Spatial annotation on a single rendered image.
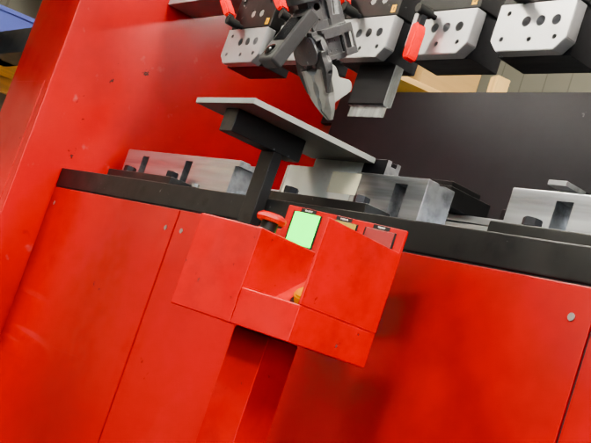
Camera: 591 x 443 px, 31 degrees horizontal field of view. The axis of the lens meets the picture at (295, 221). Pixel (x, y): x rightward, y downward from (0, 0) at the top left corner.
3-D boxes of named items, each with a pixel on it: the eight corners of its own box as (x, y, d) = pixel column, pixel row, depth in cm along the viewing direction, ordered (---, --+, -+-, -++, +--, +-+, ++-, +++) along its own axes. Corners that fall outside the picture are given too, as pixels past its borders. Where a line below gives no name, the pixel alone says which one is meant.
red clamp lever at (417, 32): (397, 57, 172) (416, 2, 173) (415, 68, 174) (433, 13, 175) (404, 56, 170) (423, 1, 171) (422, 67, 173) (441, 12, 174)
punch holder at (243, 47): (217, 63, 227) (243, -8, 229) (248, 79, 232) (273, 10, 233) (255, 61, 215) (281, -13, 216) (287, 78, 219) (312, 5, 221)
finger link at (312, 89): (352, 112, 181) (339, 59, 179) (324, 121, 179) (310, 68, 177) (342, 112, 184) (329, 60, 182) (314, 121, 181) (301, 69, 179)
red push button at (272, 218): (243, 232, 135) (252, 206, 136) (262, 241, 138) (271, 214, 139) (266, 238, 133) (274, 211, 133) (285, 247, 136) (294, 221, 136)
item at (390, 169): (312, 169, 192) (317, 154, 192) (324, 175, 194) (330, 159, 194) (383, 177, 176) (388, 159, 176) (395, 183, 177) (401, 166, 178)
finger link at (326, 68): (339, 90, 174) (326, 39, 172) (331, 93, 174) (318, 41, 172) (324, 91, 179) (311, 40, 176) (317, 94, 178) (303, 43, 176)
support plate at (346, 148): (194, 102, 178) (197, 97, 178) (311, 158, 193) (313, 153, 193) (252, 103, 163) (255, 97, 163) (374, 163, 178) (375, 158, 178)
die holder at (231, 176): (115, 186, 249) (128, 148, 250) (136, 195, 252) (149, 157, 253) (225, 205, 208) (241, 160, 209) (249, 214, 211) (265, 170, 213)
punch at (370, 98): (343, 114, 191) (360, 65, 192) (351, 119, 192) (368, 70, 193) (378, 115, 183) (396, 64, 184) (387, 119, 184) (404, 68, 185)
